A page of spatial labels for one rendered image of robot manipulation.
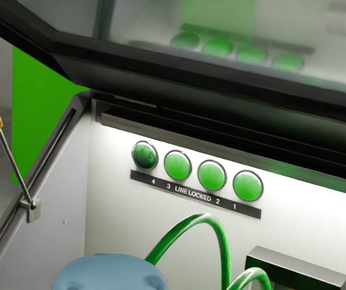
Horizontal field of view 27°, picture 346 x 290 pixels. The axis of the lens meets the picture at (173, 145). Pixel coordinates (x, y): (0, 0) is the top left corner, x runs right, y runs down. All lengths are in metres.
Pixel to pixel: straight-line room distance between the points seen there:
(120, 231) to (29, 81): 2.77
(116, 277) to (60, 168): 0.71
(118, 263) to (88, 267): 0.02
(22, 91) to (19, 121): 0.17
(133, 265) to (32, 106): 3.52
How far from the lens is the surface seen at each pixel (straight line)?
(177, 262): 1.19
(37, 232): 1.16
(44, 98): 3.91
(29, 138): 4.05
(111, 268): 0.47
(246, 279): 0.84
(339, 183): 0.99
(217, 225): 0.93
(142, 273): 0.46
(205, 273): 1.17
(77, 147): 1.18
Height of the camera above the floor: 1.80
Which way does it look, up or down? 20 degrees down
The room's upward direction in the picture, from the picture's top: 5 degrees clockwise
